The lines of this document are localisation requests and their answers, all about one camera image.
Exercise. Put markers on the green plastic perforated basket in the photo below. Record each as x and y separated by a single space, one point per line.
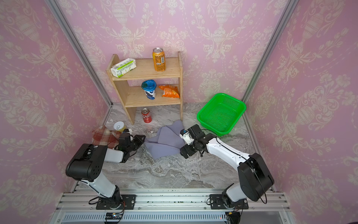
221 113

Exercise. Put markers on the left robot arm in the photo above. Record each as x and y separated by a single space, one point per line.
86 167

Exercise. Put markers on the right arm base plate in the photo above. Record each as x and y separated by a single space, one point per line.
220 202

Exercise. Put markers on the lavender skirt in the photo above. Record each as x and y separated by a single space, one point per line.
167 141

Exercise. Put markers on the small black circuit board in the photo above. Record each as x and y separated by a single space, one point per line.
113 216

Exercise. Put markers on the orange snack bag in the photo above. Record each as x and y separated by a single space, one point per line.
170 91

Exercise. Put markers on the wooden two-tier shelf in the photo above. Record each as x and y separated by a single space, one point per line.
138 87

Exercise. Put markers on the orange drink can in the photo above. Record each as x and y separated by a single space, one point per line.
159 59

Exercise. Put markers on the aluminium mounting rail frame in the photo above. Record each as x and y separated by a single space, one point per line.
175 206

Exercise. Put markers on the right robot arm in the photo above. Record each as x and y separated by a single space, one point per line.
255 178

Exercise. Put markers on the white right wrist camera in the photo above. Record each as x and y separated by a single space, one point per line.
186 136

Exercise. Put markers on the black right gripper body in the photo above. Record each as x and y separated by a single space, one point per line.
191 149

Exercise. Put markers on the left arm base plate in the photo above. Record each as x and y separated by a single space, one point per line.
125 202

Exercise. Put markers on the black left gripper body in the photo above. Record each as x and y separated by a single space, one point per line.
130 148

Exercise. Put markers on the red cola can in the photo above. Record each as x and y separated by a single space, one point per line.
146 115

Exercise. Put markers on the white green tissue box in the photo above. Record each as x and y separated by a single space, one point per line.
123 67

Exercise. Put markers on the red plaid skirt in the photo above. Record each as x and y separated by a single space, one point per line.
103 136

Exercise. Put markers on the yellow white can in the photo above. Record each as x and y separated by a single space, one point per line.
119 126

